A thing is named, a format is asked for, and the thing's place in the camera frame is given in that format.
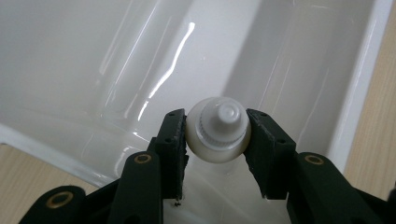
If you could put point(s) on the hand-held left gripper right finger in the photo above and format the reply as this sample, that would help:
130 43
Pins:
270 155

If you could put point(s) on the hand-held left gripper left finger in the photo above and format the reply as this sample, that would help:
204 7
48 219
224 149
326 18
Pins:
170 155

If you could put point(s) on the white plastic bottle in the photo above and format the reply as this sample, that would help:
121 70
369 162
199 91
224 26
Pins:
218 129

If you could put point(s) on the white plastic bin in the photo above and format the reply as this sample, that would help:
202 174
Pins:
93 77

